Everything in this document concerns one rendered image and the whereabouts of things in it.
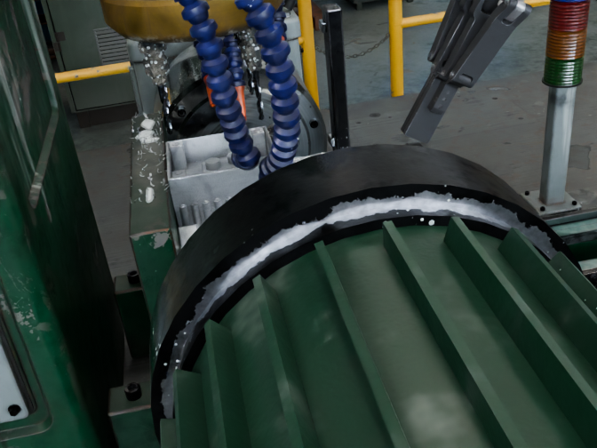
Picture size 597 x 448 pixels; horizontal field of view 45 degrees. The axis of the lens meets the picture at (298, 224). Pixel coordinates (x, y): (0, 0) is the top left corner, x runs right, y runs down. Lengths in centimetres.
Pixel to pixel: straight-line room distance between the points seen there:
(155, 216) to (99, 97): 335
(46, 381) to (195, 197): 24
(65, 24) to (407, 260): 376
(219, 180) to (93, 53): 322
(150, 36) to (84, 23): 324
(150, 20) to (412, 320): 52
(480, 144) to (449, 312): 138
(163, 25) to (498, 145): 103
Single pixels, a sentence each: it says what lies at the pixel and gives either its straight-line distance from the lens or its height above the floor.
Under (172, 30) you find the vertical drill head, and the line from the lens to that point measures 68.
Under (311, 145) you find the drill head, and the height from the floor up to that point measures 103.
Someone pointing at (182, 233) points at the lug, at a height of 109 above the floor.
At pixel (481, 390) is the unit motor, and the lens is 18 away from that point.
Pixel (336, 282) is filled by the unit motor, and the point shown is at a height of 136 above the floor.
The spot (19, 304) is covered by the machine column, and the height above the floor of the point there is 111.
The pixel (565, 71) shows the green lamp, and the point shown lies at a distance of 125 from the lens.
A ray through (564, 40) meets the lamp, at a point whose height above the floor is 111.
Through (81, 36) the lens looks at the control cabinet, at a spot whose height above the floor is 50.
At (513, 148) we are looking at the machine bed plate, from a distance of 158.
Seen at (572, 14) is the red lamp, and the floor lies 115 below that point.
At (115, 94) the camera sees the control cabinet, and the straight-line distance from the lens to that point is 404.
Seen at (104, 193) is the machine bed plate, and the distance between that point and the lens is 156.
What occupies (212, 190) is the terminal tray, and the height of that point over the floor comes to 112.
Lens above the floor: 149
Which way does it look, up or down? 31 degrees down
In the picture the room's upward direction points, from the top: 6 degrees counter-clockwise
